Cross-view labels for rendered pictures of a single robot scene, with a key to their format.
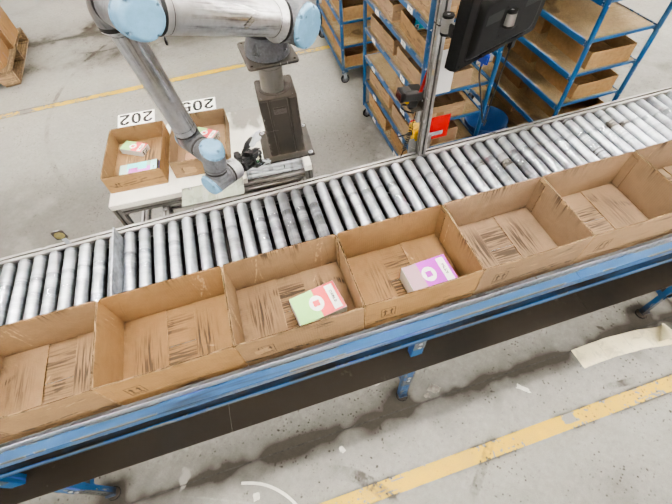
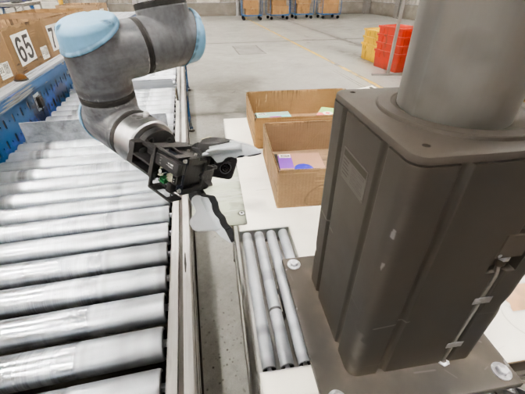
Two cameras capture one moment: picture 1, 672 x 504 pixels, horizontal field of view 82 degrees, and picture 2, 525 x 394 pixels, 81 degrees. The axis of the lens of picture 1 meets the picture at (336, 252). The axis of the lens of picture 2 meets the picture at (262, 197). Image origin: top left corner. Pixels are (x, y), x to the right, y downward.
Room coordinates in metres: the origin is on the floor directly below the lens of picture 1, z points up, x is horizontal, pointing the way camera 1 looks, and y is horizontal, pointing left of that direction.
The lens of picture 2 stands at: (1.47, -0.09, 1.18)
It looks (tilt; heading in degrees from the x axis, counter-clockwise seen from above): 34 degrees down; 90
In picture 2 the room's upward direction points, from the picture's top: straight up
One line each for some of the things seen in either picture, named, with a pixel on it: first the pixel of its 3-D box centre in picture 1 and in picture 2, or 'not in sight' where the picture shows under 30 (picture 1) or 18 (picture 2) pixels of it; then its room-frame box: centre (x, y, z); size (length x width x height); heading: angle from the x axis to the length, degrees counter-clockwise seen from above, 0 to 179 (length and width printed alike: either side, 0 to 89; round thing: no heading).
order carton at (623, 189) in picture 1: (603, 206); not in sight; (0.87, -0.99, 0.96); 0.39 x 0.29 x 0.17; 102
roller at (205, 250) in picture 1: (206, 257); (74, 197); (0.99, 0.56, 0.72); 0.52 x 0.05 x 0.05; 13
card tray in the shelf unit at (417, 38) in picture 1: (437, 29); not in sight; (2.21, -0.69, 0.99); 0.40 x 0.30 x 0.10; 9
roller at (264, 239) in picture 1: (264, 241); (36, 273); (1.04, 0.31, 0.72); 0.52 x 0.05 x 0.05; 13
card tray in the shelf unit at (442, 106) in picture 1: (428, 94); not in sight; (2.21, -0.69, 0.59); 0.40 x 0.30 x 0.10; 10
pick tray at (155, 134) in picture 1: (138, 155); (304, 115); (1.61, 0.96, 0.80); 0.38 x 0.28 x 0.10; 8
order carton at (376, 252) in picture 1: (404, 264); not in sight; (0.70, -0.23, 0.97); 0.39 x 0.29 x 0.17; 103
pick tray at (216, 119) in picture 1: (201, 141); (340, 157); (1.68, 0.65, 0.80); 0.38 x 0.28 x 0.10; 7
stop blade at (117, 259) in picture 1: (117, 275); (98, 130); (0.91, 0.91, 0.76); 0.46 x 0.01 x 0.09; 13
